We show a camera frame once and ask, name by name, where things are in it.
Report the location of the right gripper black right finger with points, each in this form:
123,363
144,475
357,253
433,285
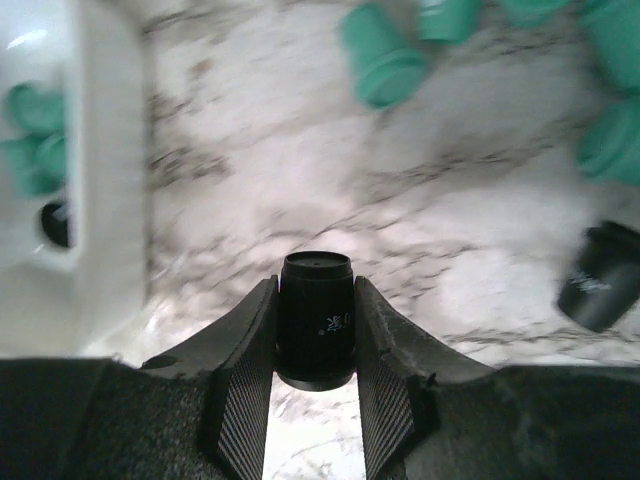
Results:
429,412

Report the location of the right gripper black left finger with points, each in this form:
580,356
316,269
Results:
196,411

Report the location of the black coffee capsule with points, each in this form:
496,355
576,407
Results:
53,218
603,283
315,322

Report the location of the white storage basket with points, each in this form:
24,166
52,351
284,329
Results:
57,301

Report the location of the green coffee capsule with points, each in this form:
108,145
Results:
35,110
451,21
36,165
387,69
612,27
609,150

